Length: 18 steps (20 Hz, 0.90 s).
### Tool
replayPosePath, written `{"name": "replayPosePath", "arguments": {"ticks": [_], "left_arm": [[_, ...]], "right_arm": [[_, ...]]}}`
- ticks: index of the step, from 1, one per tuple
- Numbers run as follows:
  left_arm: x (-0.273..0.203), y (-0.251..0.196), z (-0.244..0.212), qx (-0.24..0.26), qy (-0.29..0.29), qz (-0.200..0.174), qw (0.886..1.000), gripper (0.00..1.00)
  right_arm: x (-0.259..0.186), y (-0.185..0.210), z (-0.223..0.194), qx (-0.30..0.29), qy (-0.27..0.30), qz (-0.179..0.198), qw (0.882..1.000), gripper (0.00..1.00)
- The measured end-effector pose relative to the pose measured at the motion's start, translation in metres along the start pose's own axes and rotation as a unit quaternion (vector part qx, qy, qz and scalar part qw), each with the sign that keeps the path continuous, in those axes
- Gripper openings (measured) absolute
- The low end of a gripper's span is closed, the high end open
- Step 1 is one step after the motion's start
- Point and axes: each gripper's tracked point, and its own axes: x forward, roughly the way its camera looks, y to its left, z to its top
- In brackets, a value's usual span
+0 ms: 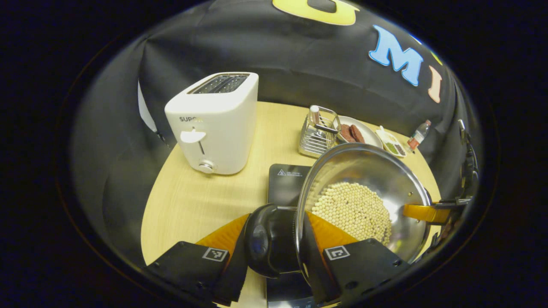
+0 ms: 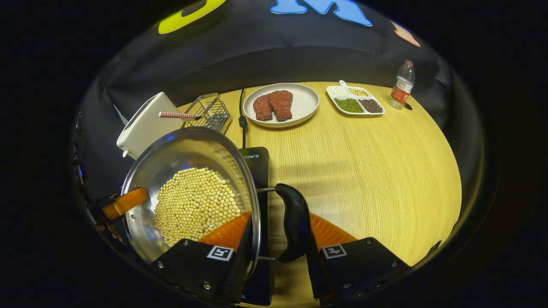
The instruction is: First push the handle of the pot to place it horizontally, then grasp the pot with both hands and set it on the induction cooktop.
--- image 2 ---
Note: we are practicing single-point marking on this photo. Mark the black induction cooktop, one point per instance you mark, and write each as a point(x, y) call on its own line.
point(259, 171)

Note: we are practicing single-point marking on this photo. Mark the round white plate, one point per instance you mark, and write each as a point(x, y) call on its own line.
point(306, 102)

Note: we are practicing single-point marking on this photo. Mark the green mung beans portion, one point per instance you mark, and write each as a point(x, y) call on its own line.
point(349, 105)

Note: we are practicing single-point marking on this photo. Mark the white toaster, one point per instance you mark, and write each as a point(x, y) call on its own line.
point(145, 124)

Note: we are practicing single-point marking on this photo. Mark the small yellow beans portion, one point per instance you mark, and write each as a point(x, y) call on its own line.
point(358, 91)

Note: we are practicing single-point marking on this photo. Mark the white divided dish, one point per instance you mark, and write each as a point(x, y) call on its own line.
point(336, 92)

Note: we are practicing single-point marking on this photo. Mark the dark red beans portion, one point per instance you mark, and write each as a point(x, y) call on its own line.
point(371, 105)

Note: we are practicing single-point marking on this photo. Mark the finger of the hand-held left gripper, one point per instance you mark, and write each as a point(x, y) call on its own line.
point(126, 203)

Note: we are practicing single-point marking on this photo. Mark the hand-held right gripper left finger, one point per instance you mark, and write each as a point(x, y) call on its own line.
point(239, 273)

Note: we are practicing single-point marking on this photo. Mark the red checked stick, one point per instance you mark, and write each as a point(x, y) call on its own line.
point(177, 115)

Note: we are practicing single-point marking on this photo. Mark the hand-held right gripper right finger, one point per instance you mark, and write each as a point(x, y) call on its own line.
point(314, 273)

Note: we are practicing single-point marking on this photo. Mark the clear red label water bottle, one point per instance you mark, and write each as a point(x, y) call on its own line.
point(402, 87)

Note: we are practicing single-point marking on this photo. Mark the heap of yellow soybeans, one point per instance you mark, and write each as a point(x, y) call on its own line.
point(195, 207)

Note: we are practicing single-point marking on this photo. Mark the red raw meat slice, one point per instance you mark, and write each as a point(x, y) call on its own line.
point(281, 105)
point(262, 108)

